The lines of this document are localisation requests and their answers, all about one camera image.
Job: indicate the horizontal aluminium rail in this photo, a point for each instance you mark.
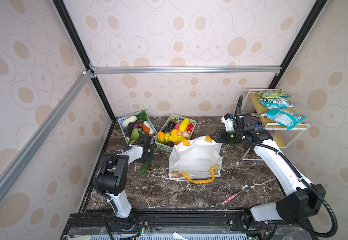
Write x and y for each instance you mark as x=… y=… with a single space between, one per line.
x=180 y=70

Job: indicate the orange-green papaya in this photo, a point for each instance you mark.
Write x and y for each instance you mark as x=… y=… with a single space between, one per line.
x=160 y=137

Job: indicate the yellow-green snack bag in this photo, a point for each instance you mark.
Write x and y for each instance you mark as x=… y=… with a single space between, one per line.
x=273 y=94

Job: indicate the black grape bunch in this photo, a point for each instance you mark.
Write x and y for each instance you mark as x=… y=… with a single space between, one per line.
x=169 y=127

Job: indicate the teal snack bag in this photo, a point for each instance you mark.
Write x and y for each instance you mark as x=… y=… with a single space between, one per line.
x=284 y=117
x=276 y=103

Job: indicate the green cucumber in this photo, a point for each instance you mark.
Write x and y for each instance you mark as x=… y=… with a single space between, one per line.
x=143 y=169

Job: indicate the white radish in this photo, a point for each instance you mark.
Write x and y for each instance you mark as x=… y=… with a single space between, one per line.
x=131 y=119

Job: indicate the tall yellow mango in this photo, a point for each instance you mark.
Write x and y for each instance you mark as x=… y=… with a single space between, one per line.
x=183 y=125

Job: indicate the pink handled spoon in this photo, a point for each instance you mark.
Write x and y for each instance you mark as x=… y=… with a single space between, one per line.
x=243 y=189

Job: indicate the orange-red carrot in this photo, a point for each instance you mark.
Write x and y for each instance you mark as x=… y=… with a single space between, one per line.
x=145 y=128

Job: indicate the teal snack bag front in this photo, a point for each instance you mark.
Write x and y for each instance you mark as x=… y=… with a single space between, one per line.
x=284 y=117

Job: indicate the white grocery bag yellow handles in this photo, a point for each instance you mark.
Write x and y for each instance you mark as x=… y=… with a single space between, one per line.
x=197 y=161

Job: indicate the diagonal aluminium rail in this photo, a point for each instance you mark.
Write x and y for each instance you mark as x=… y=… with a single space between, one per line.
x=14 y=170

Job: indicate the white wire wooden shelf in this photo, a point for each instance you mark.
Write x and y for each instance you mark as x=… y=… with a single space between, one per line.
x=271 y=125

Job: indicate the white chinese cabbage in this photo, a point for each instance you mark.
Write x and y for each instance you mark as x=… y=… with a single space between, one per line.
x=151 y=129

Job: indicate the teal snack bag middle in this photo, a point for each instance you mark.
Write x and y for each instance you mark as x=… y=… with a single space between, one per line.
x=276 y=103

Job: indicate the blue plastic basket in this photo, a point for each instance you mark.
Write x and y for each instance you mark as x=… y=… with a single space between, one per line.
x=136 y=125

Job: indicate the blue snack packet lower shelf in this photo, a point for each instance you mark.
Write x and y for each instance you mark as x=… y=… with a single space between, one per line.
x=258 y=125

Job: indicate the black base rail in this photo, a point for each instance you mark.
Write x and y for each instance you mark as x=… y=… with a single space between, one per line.
x=192 y=224

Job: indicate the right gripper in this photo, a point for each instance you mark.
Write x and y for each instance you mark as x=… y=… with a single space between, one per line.
x=221 y=135

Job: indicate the green leafy vegetable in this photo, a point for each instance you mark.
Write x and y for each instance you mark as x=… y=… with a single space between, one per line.
x=142 y=116

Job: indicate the lying yellow mango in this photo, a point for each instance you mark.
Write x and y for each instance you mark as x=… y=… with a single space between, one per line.
x=176 y=138

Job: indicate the green cabbage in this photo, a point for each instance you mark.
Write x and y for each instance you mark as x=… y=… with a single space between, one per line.
x=136 y=133

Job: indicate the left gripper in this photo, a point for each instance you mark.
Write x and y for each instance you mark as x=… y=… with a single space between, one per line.
x=151 y=159

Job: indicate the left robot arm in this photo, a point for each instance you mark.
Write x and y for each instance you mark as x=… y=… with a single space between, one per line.
x=111 y=177

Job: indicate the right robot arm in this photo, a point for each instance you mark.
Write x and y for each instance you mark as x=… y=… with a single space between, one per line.
x=302 y=199

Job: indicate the dark purple eggplant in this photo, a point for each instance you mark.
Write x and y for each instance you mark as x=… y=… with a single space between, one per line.
x=129 y=130

